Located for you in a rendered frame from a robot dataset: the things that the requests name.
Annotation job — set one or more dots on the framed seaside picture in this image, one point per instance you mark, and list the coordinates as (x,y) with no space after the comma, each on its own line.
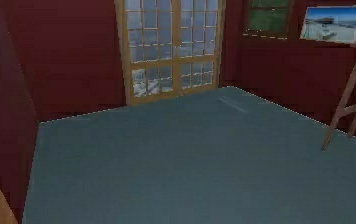
(332,24)

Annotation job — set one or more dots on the wooden glass paned door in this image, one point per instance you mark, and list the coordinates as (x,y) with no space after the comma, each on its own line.
(173,60)

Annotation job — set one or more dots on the dark framed window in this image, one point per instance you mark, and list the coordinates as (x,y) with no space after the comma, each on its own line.
(267,20)

